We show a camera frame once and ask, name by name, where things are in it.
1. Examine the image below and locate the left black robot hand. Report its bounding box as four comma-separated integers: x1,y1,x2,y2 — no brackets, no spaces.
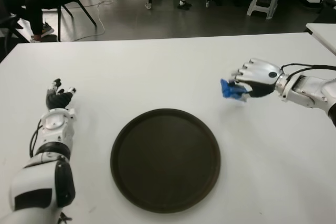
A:
46,78,77,111

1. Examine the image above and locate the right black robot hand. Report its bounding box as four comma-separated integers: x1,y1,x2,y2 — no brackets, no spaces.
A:
228,57,285,101

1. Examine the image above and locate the blue Oreo cookie pack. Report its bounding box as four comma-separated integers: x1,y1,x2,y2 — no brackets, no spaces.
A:
219,78,251,101

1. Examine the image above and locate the white side table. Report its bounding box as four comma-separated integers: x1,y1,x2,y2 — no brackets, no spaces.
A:
306,23,336,56

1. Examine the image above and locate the black chair with armrest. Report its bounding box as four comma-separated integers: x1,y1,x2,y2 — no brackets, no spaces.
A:
0,15,29,59

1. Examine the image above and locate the black armchair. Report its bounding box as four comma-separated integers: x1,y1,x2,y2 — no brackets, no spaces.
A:
313,0,336,24

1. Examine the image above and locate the person in black trousers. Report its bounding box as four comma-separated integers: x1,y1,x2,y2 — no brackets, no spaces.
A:
0,0,64,44

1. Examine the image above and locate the round dark brown tray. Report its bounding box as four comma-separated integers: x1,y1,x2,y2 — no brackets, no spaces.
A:
110,108,221,213

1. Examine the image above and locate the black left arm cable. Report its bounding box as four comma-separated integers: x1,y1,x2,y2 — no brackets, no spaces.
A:
29,120,74,224

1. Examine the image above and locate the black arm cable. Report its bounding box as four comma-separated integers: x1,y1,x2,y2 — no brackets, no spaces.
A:
29,120,74,224
280,63,336,80

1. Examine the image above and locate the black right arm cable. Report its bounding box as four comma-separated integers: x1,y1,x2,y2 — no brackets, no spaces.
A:
280,63,336,80

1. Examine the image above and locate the white floor cable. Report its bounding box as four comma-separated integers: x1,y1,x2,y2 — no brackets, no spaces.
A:
78,0,124,37

